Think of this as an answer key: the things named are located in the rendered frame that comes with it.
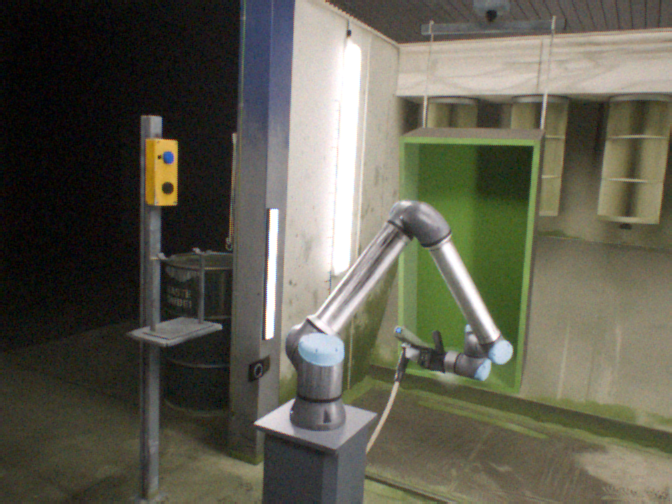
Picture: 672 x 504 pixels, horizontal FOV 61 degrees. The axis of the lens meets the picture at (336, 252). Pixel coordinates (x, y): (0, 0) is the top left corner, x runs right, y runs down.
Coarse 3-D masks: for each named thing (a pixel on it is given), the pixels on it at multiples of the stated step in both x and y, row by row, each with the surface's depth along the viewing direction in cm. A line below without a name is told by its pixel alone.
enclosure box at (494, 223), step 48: (432, 144) 284; (480, 144) 275; (528, 144) 234; (432, 192) 292; (480, 192) 282; (528, 192) 273; (480, 240) 290; (528, 240) 246; (432, 288) 309; (480, 288) 298; (528, 288) 255; (480, 384) 277
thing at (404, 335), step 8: (400, 328) 235; (400, 336) 234; (408, 336) 237; (408, 344) 239; (416, 344) 244; (424, 344) 250; (400, 360) 240; (408, 360) 241; (400, 368) 239; (400, 376) 238
